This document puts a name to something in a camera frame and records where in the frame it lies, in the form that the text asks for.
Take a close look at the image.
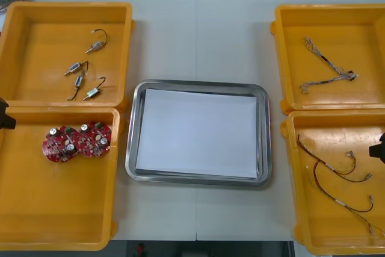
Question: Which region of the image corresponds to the round red circuit board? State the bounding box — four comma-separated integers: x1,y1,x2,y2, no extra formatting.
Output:
77,121,112,159
41,126,81,164

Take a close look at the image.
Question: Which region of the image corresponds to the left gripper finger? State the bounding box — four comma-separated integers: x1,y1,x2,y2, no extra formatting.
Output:
0,115,17,131
0,97,10,117

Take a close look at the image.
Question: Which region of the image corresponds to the metal solenoid white label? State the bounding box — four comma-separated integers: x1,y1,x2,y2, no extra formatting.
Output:
85,29,109,54
82,76,108,101

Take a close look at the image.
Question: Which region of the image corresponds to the green-yellow wire harness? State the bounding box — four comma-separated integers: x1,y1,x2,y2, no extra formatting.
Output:
304,160,385,237

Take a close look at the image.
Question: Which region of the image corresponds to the white paper sheet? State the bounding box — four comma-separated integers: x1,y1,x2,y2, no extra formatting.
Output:
135,87,259,179

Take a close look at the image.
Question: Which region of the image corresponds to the red-black wire harness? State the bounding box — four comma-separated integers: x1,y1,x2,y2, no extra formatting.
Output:
296,134,374,183

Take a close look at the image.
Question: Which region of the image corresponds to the metal solenoid blue label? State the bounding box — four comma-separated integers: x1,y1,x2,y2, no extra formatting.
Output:
63,60,90,77
67,70,87,101

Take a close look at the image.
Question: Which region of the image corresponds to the yellow-orange plastic bin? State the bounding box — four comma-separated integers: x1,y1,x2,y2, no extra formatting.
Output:
0,1,135,112
269,3,385,116
280,109,385,255
0,106,121,252

